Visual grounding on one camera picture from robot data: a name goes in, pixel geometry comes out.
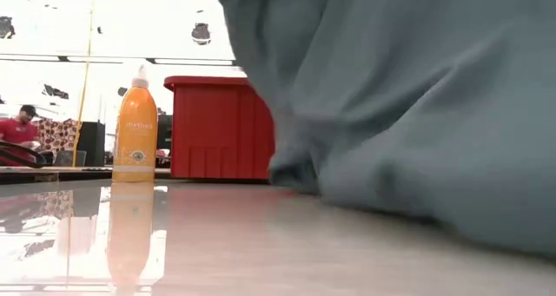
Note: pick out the grey-green garment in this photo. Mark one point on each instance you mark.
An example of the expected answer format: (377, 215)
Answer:
(412, 113)

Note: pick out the red plastic laundry bin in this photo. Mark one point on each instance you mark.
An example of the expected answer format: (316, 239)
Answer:
(217, 131)

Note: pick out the black dome ceiling fixture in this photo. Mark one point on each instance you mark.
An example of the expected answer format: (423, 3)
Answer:
(201, 33)

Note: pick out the orange spray bottle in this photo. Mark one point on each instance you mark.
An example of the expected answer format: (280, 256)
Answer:
(135, 135)

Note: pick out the black box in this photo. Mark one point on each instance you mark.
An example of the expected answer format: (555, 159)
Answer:
(92, 142)

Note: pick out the brown floral patterned cloth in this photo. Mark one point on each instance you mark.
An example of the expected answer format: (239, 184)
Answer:
(56, 135)

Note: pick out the light wooden desk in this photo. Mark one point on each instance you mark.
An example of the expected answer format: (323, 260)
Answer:
(43, 172)

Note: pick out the person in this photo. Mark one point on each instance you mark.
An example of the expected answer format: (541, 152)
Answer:
(17, 131)

